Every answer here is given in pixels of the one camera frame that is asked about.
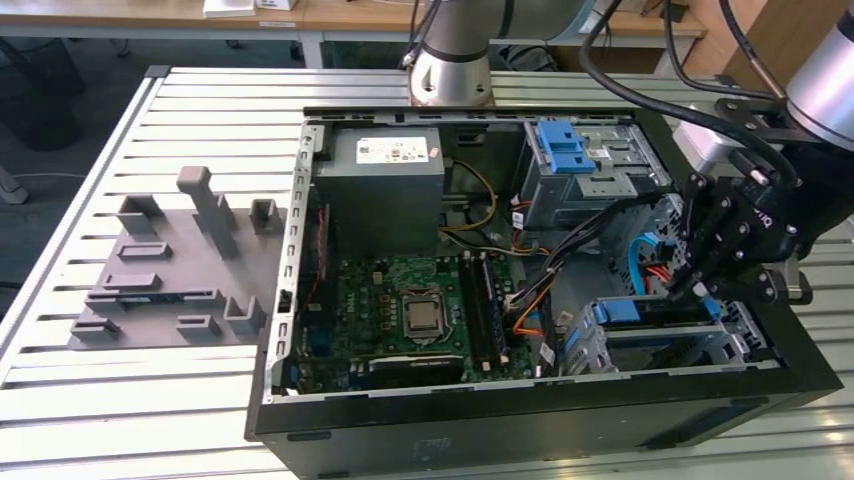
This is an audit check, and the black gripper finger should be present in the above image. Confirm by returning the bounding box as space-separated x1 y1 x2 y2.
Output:
668 171 753 305
696 267 815 307

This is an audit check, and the hard disk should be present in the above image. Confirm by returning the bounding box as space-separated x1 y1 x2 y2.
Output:
592 296 721 331

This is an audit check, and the orange red power wire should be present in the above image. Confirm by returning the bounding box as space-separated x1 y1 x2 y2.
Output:
510 252 708 337

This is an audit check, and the silver disk bay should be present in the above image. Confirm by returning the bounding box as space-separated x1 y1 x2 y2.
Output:
563 294 768 374

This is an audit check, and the silver optical drive cage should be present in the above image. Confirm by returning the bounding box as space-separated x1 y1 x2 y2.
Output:
518 119 672 234

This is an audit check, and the blue plastic drive latch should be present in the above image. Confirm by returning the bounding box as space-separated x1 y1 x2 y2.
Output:
536 121 595 175

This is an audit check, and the RAM slot with white clips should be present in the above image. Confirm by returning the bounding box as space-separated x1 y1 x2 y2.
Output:
465 252 498 372
484 252 516 370

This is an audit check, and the RAM slot with black clips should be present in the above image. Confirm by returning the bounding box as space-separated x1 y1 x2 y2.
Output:
457 252 490 372
474 252 506 371

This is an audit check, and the wooden cabinet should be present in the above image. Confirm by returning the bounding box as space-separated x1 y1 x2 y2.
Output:
679 0 854 101

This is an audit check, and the black bag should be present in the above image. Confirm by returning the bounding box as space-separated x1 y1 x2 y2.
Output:
496 44 559 74

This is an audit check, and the silver CPU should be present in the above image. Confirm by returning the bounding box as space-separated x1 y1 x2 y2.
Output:
405 301 441 331

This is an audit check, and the metal socket cover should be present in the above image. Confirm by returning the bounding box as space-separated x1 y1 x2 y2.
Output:
398 288 448 346

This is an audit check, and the grey power supply unit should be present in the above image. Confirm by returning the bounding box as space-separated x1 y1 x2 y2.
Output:
312 124 446 256

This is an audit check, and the black graphics card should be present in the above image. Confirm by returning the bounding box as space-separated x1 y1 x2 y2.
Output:
364 353 466 389

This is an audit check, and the black PC case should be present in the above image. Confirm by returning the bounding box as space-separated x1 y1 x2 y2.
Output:
242 104 845 480

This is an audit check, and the green motherboard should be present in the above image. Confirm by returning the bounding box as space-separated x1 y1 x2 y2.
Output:
292 252 534 391

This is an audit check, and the black case fan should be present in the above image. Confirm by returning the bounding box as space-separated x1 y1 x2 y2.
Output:
296 199 334 331

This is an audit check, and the grey parts rack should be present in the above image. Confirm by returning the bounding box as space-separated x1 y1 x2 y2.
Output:
65 166 292 351

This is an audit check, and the wooden desk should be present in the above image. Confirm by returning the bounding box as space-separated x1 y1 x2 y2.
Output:
0 0 708 76

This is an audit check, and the black mesh bin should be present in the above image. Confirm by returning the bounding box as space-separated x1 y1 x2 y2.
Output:
0 37 85 151

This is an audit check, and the grey floor foot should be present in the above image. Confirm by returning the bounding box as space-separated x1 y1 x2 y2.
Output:
0 164 29 205

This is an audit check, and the blue SATA wire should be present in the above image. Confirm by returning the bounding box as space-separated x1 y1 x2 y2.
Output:
625 233 668 297

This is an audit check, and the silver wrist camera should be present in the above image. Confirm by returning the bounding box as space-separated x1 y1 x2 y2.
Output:
669 122 741 164

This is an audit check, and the black cable bundle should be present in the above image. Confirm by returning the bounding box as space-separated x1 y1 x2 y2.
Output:
512 192 675 301

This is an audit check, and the black thick cable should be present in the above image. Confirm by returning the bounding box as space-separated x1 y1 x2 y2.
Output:
577 0 801 189
716 0 788 101

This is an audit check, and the grey wire bundle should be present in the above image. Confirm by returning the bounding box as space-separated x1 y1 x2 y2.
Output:
458 232 555 259

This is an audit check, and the yellow wire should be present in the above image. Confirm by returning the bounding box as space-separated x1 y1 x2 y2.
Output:
442 159 498 234

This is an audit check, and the red black twisted wire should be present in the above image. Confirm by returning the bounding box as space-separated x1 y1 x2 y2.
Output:
302 207 332 314

